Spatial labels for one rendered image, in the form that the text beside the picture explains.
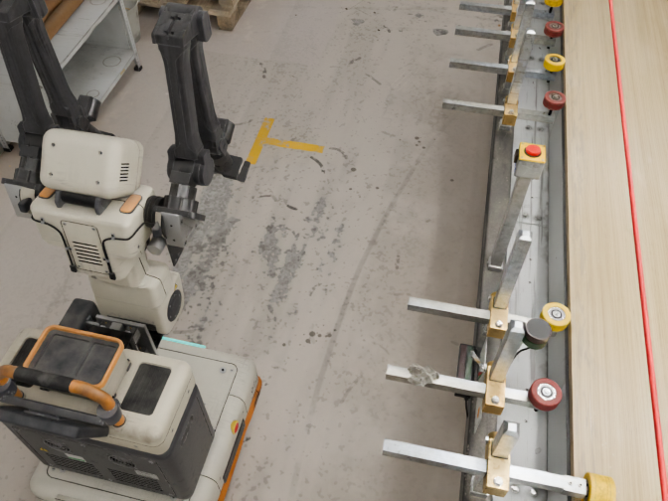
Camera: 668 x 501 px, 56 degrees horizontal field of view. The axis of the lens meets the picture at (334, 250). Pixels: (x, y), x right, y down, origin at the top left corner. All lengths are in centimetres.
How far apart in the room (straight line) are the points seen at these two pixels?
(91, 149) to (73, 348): 56
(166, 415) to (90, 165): 68
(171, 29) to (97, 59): 274
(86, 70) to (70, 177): 256
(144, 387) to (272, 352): 102
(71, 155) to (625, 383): 152
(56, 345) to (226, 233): 150
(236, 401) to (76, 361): 74
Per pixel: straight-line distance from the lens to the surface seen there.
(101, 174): 162
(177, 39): 151
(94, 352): 183
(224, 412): 235
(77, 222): 169
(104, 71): 415
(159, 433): 178
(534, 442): 200
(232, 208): 330
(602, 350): 187
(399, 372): 174
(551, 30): 297
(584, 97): 263
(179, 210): 164
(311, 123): 375
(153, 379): 185
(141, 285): 191
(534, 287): 229
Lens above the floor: 240
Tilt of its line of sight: 51 degrees down
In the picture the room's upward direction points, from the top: straight up
